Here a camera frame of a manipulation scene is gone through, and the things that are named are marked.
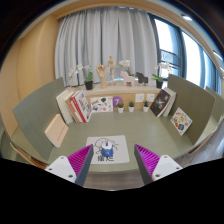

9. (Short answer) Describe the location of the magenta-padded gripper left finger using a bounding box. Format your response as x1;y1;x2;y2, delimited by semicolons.
44;143;95;187

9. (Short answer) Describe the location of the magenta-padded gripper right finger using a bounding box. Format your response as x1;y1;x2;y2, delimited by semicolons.
133;143;184;186

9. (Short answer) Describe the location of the blue and white computer mouse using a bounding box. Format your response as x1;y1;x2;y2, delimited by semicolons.
100;140;115;158

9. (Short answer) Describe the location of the white mouse pad with drawing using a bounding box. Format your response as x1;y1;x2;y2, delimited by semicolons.
85;134;131;165

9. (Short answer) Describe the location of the wooden chair with red seat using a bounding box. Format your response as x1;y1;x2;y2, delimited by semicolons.
9;141;49;170
188;116;224;156

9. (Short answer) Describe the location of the beige card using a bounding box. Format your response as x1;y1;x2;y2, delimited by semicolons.
44;113;70;148

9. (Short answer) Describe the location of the colourful sticker card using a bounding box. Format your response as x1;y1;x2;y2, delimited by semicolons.
170;106;193;137

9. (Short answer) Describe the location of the brown book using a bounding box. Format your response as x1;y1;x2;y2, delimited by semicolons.
64;94;82;124

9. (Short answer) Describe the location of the thick white book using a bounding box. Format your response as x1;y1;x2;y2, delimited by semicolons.
55;89;75;125

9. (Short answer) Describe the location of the green desk partition panel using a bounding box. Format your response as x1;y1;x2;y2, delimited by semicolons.
12;77;66;164
166;73;216;146

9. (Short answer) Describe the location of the small plant in white pot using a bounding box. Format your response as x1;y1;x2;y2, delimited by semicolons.
127;101;136;113
116;101;125;114
142;100;150;113

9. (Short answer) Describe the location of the black book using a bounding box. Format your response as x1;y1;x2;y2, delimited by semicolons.
149;88;172;118

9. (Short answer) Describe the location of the red and white magazine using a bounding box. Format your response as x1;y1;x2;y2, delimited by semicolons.
70;90;93;123

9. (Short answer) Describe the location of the white illustrated sticker sheet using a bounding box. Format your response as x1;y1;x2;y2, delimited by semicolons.
89;96;114;113

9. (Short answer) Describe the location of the purple round number sign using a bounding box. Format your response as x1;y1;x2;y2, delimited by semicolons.
112;95;124;109

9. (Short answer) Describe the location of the white orchid in black pot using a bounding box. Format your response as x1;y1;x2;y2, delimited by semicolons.
151;61;174;89
67;63;95;91

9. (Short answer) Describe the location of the wooden desk shelf ledge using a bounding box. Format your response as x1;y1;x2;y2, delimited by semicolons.
64;83;164;113

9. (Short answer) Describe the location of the dark horse figurine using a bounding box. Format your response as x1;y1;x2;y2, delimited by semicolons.
135;71;149;86

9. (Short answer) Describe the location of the pink horse figurine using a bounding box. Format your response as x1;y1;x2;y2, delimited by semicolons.
119;70;137;88

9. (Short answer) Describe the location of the wooden hand model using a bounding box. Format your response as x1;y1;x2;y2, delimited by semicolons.
95;63;108;90

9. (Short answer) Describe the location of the wooden artist mannequin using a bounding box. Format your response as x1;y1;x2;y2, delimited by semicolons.
106;55;119;86

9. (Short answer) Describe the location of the white orchid plant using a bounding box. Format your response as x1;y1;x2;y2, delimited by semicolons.
118;59;134;77

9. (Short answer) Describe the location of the window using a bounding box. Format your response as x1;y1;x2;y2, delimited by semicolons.
146;13;223;96

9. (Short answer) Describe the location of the grey curtain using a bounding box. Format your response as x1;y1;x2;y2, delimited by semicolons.
54;6;158;88

